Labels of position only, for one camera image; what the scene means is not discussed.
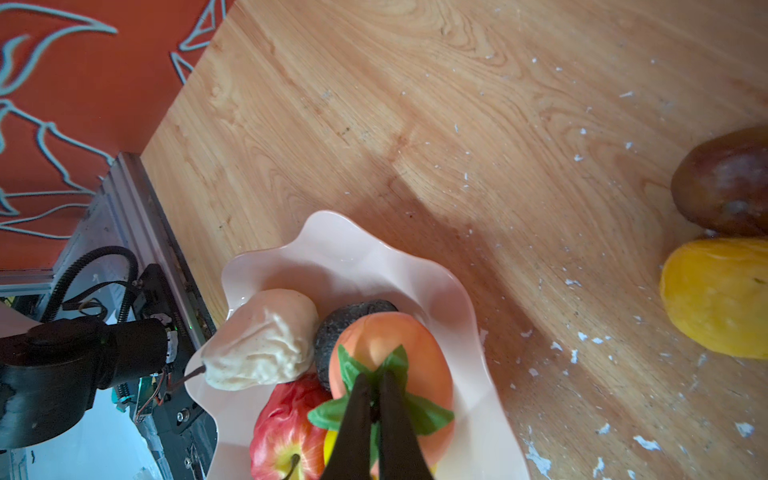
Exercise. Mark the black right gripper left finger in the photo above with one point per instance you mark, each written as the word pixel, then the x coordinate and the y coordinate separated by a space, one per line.
pixel 350 458

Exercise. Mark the yellow fake pear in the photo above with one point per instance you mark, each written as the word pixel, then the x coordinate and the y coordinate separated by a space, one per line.
pixel 715 292

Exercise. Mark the yellow fake lemon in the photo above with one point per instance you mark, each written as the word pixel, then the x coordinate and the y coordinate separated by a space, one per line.
pixel 329 443

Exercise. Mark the white fake garlic bulb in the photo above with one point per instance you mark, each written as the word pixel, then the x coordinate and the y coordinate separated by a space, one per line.
pixel 266 341

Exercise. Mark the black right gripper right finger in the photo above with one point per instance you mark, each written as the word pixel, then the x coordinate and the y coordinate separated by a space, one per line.
pixel 400 456

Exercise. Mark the brown fake passion fruit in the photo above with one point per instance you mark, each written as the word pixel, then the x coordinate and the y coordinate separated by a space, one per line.
pixel 721 185

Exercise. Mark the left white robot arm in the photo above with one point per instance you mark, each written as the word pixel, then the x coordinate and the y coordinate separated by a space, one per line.
pixel 51 373

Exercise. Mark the red fake strawberry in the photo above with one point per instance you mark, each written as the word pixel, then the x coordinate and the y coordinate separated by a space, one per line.
pixel 397 342

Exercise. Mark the red fake apple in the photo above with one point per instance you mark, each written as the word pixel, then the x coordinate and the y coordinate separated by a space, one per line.
pixel 285 444

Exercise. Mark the pink scalloped fruit bowl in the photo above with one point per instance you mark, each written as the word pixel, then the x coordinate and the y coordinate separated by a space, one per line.
pixel 335 262

